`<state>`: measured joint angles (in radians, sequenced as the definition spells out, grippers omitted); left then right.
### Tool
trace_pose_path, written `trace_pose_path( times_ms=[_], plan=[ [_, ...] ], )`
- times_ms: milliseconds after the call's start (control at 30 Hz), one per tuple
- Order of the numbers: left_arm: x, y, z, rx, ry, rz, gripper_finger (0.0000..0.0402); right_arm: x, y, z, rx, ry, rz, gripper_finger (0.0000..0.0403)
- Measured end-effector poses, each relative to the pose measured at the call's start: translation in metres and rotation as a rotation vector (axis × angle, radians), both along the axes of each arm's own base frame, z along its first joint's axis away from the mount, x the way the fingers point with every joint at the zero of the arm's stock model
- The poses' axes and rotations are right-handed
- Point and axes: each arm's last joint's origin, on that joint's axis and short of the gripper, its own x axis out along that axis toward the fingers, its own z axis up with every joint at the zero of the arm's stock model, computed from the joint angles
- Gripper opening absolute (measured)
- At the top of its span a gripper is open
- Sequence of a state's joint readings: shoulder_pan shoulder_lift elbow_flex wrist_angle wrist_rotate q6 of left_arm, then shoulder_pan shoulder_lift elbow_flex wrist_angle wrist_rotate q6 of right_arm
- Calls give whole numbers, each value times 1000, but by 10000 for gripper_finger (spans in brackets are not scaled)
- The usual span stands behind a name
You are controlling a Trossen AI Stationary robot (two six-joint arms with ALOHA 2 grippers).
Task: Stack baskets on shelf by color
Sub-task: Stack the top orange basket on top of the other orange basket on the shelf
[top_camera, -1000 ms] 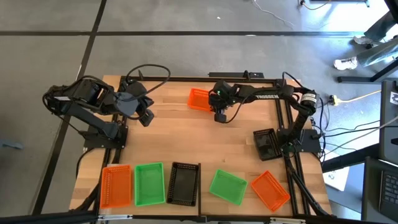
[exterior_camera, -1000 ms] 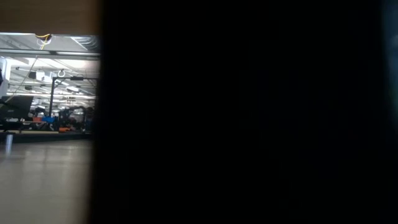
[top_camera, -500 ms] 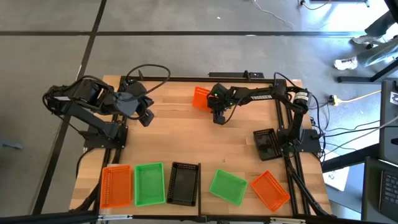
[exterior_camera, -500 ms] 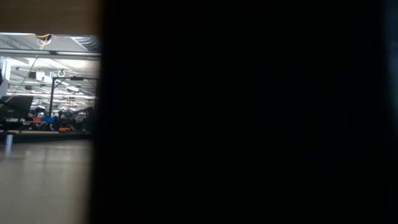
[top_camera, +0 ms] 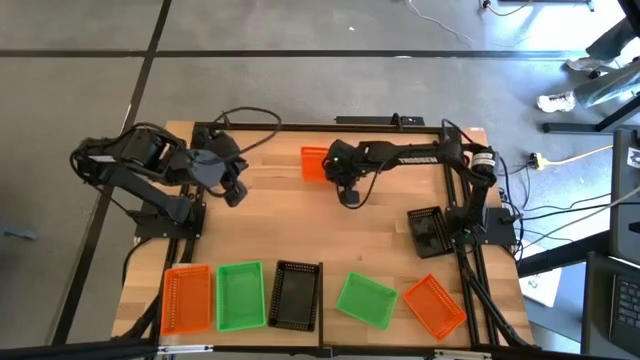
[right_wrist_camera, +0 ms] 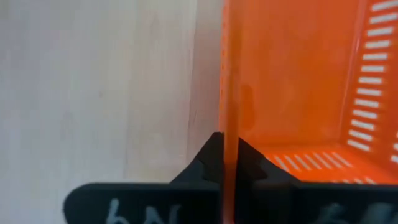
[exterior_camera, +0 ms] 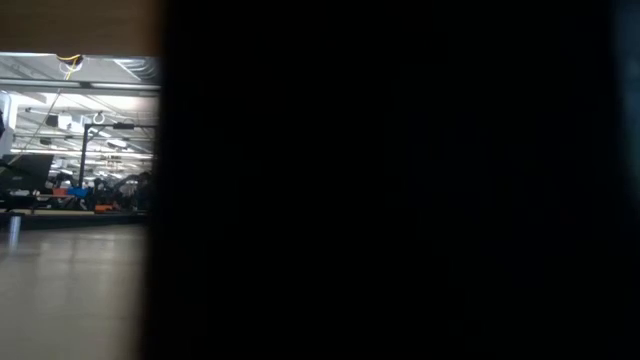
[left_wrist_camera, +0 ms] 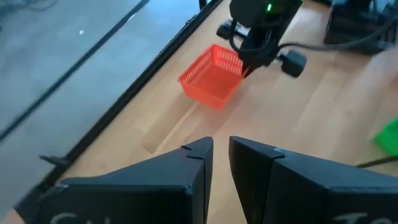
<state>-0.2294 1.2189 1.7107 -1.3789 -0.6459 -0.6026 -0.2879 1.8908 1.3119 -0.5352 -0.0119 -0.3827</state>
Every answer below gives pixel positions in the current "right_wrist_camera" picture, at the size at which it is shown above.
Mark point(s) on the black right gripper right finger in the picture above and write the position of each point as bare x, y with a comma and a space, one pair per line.
280, 202

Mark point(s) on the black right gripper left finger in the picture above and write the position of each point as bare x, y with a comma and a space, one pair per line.
186, 199

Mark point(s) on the orange plastic basket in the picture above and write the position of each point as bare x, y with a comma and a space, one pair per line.
295, 77

